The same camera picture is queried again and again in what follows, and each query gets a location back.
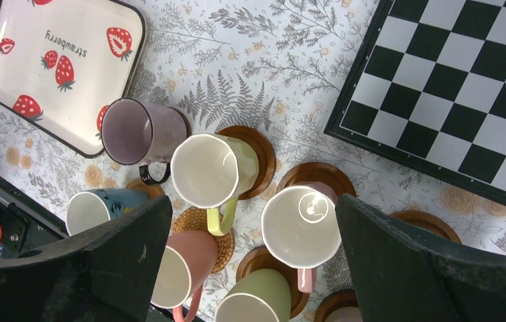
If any light bamboo coaster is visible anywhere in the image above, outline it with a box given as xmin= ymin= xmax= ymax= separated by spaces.
xmin=126 ymin=178 xmax=164 ymax=199

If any white cup green body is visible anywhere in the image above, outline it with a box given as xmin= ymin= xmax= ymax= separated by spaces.
xmin=214 ymin=268 xmax=292 ymax=322

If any dark walnut coaster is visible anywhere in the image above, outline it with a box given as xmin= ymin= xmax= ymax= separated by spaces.
xmin=172 ymin=108 xmax=192 ymax=138

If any purple cup dark handle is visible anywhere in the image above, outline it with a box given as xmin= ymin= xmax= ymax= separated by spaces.
xmin=97 ymin=98 xmax=187 ymax=185

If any white cup pink handle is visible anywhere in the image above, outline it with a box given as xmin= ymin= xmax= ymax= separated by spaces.
xmin=151 ymin=230 xmax=218 ymax=321

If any black white chessboard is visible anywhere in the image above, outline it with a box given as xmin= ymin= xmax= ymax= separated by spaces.
xmin=325 ymin=1 xmax=506 ymax=205

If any woven rattan coaster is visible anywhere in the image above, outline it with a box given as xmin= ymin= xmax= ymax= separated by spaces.
xmin=172 ymin=207 xmax=235 ymax=274

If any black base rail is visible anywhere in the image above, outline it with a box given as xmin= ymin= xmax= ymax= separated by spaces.
xmin=0 ymin=176 xmax=69 ymax=258

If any cream tray with black rim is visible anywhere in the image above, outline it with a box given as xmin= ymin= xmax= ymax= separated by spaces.
xmin=0 ymin=1 xmax=146 ymax=158

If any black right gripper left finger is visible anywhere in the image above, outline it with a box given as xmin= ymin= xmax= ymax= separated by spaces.
xmin=0 ymin=195 xmax=173 ymax=321

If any white cup pink front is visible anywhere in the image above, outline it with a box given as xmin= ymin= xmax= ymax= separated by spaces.
xmin=261 ymin=181 xmax=342 ymax=293

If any floral tablecloth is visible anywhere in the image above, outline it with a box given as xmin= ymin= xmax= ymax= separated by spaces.
xmin=0 ymin=1 xmax=506 ymax=321

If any brown ridged wooden coaster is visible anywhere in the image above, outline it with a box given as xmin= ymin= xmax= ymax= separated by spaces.
xmin=236 ymin=246 xmax=309 ymax=319

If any white cup yellow handle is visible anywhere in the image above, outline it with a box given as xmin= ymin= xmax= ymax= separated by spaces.
xmin=170 ymin=133 xmax=259 ymax=236

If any white cup blue handle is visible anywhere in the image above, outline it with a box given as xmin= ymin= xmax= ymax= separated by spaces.
xmin=65 ymin=188 xmax=150 ymax=236

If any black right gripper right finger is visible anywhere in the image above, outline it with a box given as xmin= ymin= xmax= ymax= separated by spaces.
xmin=336 ymin=194 xmax=506 ymax=321

